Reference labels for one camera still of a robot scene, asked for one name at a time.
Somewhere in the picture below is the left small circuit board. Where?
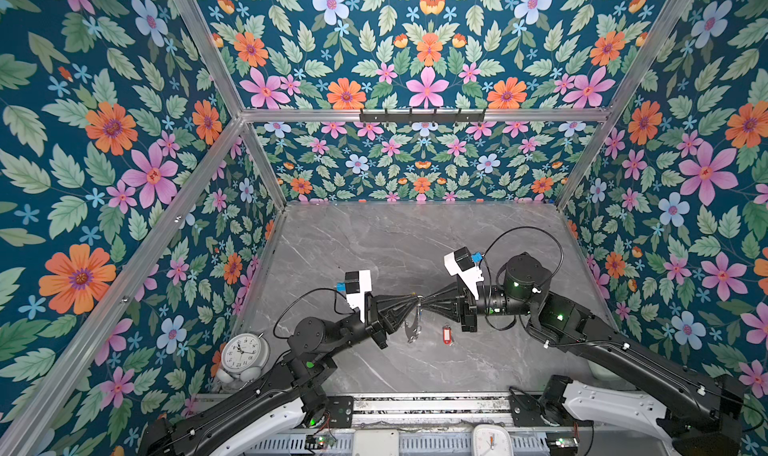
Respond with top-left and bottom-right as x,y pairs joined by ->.
304,435 -> 337,452

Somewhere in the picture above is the grey yellow keyring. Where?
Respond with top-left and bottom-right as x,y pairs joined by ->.
404,303 -> 422,344

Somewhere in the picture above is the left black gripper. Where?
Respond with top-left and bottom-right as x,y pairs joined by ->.
325,292 -> 419,362

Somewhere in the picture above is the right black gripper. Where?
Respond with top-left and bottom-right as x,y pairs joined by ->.
422,278 -> 535,336

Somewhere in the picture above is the small circuit board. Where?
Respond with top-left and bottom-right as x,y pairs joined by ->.
546,435 -> 579,456
304,435 -> 337,452

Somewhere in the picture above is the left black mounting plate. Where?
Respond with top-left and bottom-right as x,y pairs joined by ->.
310,395 -> 355,430

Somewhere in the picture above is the white square device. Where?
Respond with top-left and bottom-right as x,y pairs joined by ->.
351,429 -> 400,456

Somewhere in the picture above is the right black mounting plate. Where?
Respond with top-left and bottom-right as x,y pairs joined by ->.
508,392 -> 548,427

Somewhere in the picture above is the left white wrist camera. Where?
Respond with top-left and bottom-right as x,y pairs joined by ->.
336,270 -> 372,323

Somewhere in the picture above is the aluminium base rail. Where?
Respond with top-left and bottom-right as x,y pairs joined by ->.
227,391 -> 679,433

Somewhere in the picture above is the red capped key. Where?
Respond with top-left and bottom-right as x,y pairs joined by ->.
442,326 -> 453,346

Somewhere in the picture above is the black hook rail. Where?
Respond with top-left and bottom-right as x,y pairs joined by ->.
358,108 -> 486,125

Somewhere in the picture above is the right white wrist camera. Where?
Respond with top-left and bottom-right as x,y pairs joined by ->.
443,247 -> 484,302

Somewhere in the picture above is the right small circuit board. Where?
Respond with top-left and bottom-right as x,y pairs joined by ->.
546,435 -> 579,456

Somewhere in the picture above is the pale green sponge block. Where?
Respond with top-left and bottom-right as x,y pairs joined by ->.
588,361 -> 621,381

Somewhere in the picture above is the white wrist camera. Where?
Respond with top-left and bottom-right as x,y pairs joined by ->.
443,247 -> 484,302
336,270 -> 372,323

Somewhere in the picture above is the white alarm clock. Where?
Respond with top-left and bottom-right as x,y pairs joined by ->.
215,332 -> 271,384

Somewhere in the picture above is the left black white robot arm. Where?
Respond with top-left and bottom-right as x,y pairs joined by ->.
138,293 -> 419,455

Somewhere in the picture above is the black mounting plate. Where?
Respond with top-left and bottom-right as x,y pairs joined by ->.
310,395 -> 355,430
508,392 -> 548,427

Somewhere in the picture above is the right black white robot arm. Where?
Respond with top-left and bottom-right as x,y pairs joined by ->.
420,250 -> 744,455

